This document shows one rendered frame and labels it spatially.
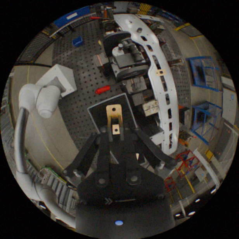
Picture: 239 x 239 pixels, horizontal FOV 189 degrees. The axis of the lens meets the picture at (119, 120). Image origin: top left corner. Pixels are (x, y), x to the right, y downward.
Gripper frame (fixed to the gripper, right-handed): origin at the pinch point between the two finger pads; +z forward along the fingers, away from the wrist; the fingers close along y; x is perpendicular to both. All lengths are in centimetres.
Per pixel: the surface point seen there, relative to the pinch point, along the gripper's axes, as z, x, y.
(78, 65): 56, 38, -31
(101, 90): 10.9, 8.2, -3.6
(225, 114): 67, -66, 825
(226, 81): 52, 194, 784
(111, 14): 13, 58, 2
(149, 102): 18.2, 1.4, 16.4
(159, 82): 26.1, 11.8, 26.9
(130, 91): 18.7, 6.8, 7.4
